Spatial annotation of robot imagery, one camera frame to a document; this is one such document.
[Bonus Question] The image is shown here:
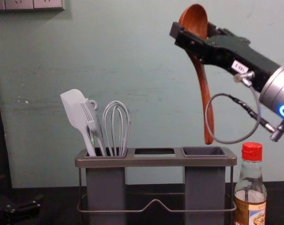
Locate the clear glass bottle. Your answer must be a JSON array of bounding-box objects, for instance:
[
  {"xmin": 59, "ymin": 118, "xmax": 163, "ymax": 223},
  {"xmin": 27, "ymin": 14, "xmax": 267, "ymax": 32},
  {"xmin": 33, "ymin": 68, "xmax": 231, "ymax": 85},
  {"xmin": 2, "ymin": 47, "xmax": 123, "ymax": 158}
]
[{"xmin": 233, "ymin": 141, "xmax": 268, "ymax": 225}]

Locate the grey silicone spatula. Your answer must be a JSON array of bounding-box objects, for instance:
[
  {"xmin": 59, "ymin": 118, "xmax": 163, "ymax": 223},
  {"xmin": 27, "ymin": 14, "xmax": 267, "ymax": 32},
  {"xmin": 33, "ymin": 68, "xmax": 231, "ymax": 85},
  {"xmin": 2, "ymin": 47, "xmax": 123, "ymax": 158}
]
[{"xmin": 60, "ymin": 88, "xmax": 98, "ymax": 157}]

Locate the grey silicone whisk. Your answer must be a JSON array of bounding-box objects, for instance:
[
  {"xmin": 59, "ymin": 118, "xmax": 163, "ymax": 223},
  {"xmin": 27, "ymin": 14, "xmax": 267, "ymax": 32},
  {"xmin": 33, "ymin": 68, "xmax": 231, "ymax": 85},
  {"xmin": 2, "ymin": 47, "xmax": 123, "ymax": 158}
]
[{"xmin": 102, "ymin": 100, "xmax": 132, "ymax": 157}]

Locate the brown wooden spoon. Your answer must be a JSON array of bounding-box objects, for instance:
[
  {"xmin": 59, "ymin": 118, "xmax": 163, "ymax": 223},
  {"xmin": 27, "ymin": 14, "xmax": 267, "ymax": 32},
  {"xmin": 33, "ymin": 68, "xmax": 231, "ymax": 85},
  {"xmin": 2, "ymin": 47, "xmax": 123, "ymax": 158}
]
[{"xmin": 178, "ymin": 3, "xmax": 214, "ymax": 145}]

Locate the thin grey gripper cable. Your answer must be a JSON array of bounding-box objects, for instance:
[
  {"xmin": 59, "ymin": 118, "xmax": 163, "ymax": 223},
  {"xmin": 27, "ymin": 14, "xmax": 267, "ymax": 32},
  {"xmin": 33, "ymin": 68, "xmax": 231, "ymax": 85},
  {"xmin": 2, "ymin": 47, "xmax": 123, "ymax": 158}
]
[{"xmin": 206, "ymin": 71, "xmax": 284, "ymax": 144}]

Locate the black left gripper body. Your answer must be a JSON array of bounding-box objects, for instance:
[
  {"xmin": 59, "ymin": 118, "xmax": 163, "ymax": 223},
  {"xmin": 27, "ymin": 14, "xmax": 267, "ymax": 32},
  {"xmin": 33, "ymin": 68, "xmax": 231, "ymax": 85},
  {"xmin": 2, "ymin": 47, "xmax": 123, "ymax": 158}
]
[{"xmin": 0, "ymin": 189, "xmax": 18, "ymax": 225}]

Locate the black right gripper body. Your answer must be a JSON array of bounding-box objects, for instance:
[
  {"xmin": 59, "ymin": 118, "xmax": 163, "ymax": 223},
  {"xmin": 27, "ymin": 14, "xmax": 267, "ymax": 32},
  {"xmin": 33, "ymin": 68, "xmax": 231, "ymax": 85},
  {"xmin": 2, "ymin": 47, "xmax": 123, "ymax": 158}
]
[{"xmin": 211, "ymin": 35, "xmax": 281, "ymax": 93}]

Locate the grey wall switch plate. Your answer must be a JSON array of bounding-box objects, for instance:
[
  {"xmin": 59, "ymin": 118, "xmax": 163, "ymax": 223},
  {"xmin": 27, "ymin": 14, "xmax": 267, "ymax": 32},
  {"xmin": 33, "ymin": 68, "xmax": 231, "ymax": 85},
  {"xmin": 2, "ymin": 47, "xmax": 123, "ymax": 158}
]
[{"xmin": 0, "ymin": 0, "xmax": 66, "ymax": 12}]

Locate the grey utensil with loop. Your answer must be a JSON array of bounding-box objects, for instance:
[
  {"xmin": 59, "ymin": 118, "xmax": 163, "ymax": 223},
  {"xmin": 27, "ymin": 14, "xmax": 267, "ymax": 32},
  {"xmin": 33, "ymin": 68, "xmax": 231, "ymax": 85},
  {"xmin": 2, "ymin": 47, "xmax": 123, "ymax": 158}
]
[{"xmin": 89, "ymin": 99, "xmax": 104, "ymax": 143}]

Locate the grey plastic utensil cup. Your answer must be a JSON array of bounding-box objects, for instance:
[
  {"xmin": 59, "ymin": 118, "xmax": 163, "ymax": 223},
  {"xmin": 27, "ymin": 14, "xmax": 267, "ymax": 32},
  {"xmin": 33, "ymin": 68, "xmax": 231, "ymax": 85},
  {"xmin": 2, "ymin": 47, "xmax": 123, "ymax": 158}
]
[
  {"xmin": 84, "ymin": 147, "xmax": 128, "ymax": 225},
  {"xmin": 181, "ymin": 146, "xmax": 227, "ymax": 225}
]

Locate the dark metal utensil rack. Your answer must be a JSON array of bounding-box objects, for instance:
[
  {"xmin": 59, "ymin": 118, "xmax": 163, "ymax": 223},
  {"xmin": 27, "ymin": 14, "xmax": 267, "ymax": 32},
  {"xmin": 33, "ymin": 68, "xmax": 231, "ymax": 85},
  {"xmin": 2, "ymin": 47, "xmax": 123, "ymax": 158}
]
[{"xmin": 74, "ymin": 146, "xmax": 238, "ymax": 225}]

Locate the black table cloth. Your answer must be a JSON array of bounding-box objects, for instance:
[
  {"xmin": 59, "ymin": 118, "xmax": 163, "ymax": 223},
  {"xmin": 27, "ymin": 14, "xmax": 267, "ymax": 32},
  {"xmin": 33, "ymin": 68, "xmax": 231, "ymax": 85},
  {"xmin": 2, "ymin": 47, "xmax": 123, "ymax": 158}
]
[{"xmin": 0, "ymin": 180, "xmax": 284, "ymax": 225}]

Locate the red bottle cap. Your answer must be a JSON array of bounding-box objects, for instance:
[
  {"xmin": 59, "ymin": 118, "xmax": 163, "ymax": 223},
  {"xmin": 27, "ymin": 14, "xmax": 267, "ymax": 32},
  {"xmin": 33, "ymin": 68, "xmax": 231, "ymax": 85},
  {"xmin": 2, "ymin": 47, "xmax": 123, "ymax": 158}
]
[{"xmin": 241, "ymin": 141, "xmax": 263, "ymax": 163}]

